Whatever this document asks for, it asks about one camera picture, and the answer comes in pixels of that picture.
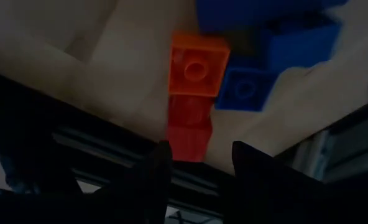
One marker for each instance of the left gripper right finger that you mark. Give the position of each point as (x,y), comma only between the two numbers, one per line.
(264,193)

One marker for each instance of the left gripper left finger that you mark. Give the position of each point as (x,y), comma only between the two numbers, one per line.
(146,193)

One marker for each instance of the red stud brick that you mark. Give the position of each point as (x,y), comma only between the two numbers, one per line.
(188,130)

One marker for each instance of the small blue stud brick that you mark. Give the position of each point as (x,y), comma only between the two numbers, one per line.
(244,90)

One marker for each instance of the orange stud brick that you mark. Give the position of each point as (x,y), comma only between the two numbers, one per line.
(199,67)

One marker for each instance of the large blue hollow block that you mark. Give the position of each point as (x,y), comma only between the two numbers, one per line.
(233,15)

